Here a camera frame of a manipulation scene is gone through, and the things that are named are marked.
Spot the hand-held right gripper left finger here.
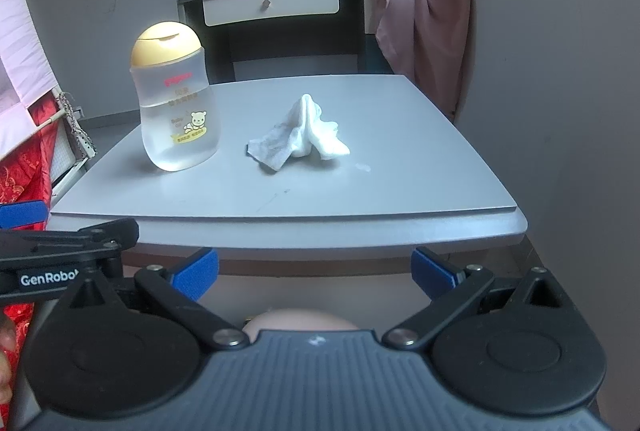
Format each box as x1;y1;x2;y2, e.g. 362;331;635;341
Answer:
60;247;251;352

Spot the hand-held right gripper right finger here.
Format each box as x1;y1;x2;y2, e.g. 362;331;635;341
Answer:
381;247;576;352

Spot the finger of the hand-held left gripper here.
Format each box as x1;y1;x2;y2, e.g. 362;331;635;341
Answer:
0;218;140;263
0;201;50;230

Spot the clear bottle with yellow cap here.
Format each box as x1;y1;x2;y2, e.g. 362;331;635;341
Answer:
129;22;222;172

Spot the white tissue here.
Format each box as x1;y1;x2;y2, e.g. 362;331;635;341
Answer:
246;94;352;172

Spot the red patterned cloth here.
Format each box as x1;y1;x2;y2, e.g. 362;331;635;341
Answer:
0;94;61;347

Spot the person's leg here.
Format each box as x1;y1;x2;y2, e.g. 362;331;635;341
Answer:
242;308;361;344

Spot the teal cabinet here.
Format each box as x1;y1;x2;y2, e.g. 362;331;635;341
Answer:
365;34;396;74

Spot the grey desk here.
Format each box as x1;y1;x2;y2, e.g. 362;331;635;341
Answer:
176;0;396;84

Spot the pink curtain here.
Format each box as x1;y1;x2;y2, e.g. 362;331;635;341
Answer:
355;0;473;122

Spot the white desk drawer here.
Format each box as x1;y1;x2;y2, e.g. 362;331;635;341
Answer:
202;0;341;27

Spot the spotted strap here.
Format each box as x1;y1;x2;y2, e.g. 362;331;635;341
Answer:
59;92;96;158

